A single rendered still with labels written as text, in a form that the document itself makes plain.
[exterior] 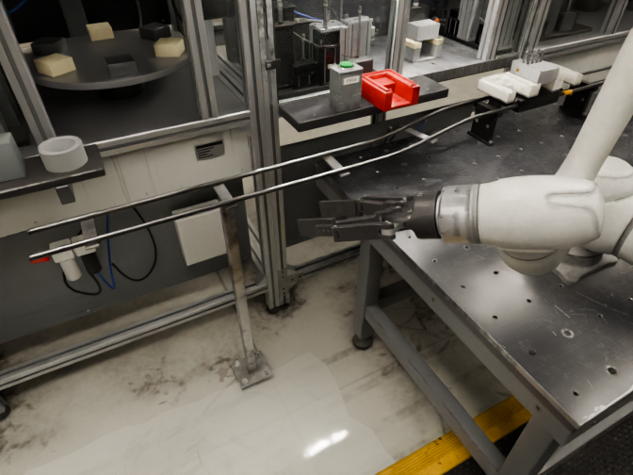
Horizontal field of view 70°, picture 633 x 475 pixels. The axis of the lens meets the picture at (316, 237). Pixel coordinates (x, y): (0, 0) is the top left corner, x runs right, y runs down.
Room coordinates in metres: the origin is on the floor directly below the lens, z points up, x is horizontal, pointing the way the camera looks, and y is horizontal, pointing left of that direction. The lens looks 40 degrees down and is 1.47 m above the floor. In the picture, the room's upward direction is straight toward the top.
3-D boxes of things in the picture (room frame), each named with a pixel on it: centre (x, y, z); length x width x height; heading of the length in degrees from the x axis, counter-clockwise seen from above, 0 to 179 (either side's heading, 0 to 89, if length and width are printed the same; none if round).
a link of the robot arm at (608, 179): (0.87, -0.66, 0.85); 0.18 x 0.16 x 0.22; 42
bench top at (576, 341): (1.22, -0.90, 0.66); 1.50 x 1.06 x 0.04; 118
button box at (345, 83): (1.28, -0.08, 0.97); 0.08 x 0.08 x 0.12; 28
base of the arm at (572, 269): (0.89, -0.67, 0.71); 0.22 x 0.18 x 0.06; 118
